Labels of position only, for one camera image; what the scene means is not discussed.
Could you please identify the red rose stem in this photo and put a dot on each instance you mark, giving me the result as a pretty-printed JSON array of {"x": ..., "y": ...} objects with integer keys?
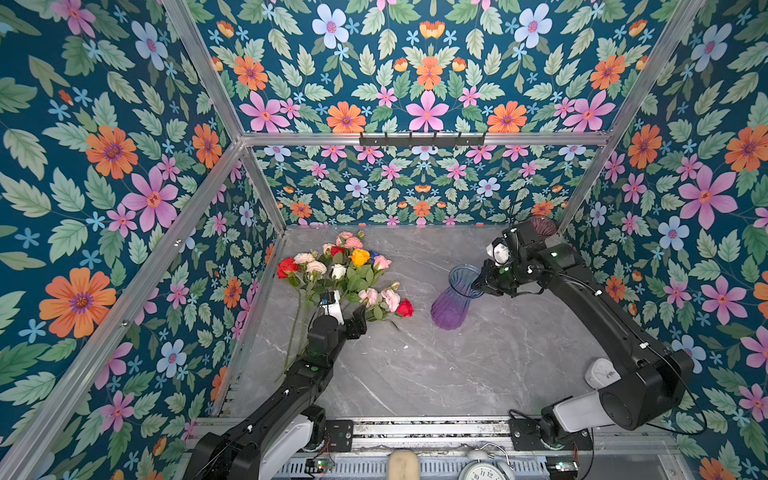
[{"x": 404, "y": 310}]

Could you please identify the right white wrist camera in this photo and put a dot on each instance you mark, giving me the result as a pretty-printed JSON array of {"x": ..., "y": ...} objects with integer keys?
[{"x": 498, "y": 252}]

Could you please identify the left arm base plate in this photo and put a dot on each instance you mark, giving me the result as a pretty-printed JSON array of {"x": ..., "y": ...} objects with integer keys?
[{"x": 331, "y": 435}]

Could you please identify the dark purple glass vase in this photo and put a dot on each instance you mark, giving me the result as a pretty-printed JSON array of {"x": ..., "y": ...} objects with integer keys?
[{"x": 544, "y": 226}]

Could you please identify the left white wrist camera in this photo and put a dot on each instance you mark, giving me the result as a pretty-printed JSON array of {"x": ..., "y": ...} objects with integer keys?
[{"x": 330, "y": 305}]

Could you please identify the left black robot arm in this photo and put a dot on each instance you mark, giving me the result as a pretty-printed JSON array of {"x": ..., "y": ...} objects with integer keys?
[{"x": 289, "y": 420}]

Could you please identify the black hook rail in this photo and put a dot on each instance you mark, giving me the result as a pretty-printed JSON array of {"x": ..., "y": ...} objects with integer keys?
[{"x": 411, "y": 139}]

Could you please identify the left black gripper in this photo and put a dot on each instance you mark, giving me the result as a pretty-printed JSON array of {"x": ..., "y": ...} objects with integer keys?
[{"x": 359, "y": 322}]

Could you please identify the mixed flower bunch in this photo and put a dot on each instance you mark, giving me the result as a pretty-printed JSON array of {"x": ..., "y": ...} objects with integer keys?
[{"x": 345, "y": 264}]

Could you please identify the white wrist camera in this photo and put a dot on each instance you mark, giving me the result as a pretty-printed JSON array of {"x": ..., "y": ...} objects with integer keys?
[
  {"x": 330, "y": 305},
  {"x": 498, "y": 252}
]

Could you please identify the beige wooden handle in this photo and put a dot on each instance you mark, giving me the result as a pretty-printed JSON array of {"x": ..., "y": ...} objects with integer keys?
[{"x": 403, "y": 465}]

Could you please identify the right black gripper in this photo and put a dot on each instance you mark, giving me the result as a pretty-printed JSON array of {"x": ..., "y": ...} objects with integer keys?
[{"x": 486, "y": 281}]

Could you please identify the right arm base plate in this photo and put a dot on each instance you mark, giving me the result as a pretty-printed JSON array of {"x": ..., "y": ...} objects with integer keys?
[{"x": 544, "y": 433}]

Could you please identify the white alarm clock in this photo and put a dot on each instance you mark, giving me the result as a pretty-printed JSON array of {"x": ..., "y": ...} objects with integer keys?
[{"x": 481, "y": 467}]

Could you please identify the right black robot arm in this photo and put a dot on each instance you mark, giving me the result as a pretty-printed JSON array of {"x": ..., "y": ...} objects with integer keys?
[{"x": 651, "y": 378}]

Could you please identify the pink peony flower stem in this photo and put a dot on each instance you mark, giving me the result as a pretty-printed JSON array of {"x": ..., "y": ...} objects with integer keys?
[{"x": 371, "y": 305}]

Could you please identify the blue purple glass vase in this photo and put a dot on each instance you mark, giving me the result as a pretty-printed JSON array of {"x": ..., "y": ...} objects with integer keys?
[{"x": 450, "y": 309}]

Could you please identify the aluminium mounting rail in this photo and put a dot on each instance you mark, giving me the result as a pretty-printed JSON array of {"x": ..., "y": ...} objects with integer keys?
[{"x": 444, "y": 434}]

